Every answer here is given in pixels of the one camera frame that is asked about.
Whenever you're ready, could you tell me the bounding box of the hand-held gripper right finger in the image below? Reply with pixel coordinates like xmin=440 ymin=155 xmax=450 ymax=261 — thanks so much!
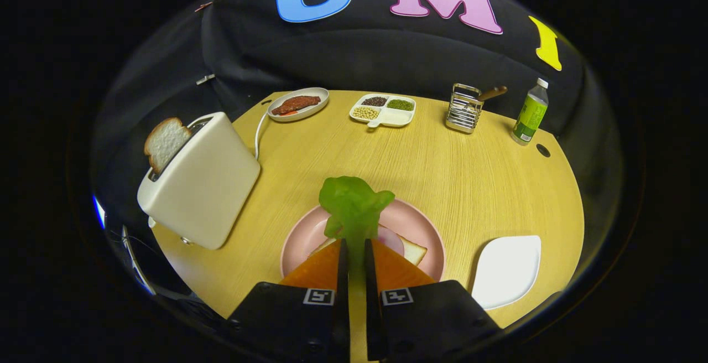
xmin=364 ymin=238 xmax=504 ymax=361

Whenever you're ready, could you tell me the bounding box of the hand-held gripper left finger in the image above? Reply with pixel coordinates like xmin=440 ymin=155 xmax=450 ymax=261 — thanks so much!
xmin=227 ymin=238 xmax=350 ymax=363

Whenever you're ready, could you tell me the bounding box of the green lettuce leaf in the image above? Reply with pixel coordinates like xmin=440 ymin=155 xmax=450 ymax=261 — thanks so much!
xmin=319 ymin=176 xmax=395 ymax=362

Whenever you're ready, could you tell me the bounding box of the toasted bread slice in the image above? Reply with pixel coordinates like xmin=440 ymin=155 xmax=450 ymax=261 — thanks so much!
xmin=144 ymin=117 xmax=192 ymax=174

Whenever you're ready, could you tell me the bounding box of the pink ham slice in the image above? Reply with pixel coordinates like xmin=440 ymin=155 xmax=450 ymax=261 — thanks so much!
xmin=378 ymin=225 xmax=405 ymax=256

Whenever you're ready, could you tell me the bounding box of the white bread slice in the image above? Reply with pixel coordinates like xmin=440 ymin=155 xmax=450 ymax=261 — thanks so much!
xmin=310 ymin=235 xmax=428 ymax=267

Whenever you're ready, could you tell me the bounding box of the pink plate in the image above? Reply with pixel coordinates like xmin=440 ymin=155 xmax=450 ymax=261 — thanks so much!
xmin=280 ymin=198 xmax=446 ymax=282

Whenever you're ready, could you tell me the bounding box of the white leaf-shaped plate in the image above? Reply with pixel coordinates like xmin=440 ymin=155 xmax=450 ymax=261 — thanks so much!
xmin=471 ymin=235 xmax=542 ymax=311

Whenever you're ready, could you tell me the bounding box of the white divided dish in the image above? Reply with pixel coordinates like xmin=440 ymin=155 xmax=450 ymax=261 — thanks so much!
xmin=349 ymin=93 xmax=417 ymax=129

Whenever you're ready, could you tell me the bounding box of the white toaster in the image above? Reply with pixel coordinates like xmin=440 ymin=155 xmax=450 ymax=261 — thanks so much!
xmin=137 ymin=111 xmax=261 ymax=251

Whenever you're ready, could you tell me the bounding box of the round beige plate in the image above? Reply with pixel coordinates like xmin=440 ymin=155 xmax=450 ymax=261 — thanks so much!
xmin=267 ymin=87 xmax=330 ymax=123

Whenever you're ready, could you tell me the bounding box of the red meat slice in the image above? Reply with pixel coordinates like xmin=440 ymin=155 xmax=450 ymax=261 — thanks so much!
xmin=271 ymin=95 xmax=321 ymax=116

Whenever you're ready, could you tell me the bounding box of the white bent bar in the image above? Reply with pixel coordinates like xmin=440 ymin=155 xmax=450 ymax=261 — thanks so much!
xmin=121 ymin=225 xmax=157 ymax=297

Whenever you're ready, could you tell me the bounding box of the black backdrop cloth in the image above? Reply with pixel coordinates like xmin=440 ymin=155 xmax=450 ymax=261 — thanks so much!
xmin=91 ymin=0 xmax=620 ymax=231

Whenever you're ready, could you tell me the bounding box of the green label bottle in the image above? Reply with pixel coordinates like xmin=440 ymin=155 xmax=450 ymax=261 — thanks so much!
xmin=511 ymin=78 xmax=549 ymax=146

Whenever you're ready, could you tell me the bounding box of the white toaster cable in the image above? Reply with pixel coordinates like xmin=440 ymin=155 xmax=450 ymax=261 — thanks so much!
xmin=254 ymin=111 xmax=273 ymax=160

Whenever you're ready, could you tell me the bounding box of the metal wire holder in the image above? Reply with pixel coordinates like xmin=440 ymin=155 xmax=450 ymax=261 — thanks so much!
xmin=446 ymin=83 xmax=484 ymax=134

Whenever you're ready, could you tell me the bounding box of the wooden handled utensil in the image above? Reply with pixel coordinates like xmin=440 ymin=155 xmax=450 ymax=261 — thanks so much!
xmin=467 ymin=86 xmax=508 ymax=110

